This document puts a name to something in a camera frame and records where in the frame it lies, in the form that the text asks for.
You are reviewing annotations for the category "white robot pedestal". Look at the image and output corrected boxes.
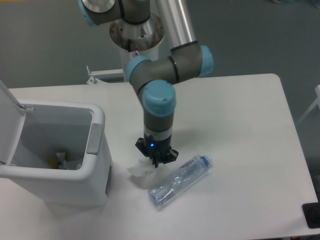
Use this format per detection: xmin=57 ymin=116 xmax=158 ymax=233
xmin=86 ymin=13 xmax=166 ymax=85

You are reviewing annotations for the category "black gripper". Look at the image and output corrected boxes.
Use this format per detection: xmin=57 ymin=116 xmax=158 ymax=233
xmin=135 ymin=135 xmax=179 ymax=165

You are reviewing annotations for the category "trash inside can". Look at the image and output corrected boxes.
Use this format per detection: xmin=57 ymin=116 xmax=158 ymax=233
xmin=49 ymin=151 xmax=84 ymax=170

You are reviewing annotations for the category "black device at table edge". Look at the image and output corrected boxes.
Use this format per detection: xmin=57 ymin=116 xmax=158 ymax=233
xmin=302 ymin=202 xmax=320 ymax=229

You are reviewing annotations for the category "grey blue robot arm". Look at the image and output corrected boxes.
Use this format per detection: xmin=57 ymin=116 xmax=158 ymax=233
xmin=78 ymin=0 xmax=214 ymax=167

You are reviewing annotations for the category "clear plastic water bottle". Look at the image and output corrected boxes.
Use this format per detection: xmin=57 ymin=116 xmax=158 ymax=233
xmin=147 ymin=154 xmax=213 ymax=207

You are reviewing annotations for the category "white trash can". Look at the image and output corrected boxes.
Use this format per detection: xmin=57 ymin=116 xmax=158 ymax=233
xmin=0 ymin=100 xmax=112 ymax=206

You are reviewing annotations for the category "white trash can lid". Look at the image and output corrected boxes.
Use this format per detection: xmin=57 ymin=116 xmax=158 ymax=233
xmin=0 ymin=82 xmax=26 ymax=164

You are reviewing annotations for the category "white furniture leg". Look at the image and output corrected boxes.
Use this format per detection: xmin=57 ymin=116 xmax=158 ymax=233
xmin=296 ymin=85 xmax=320 ymax=125

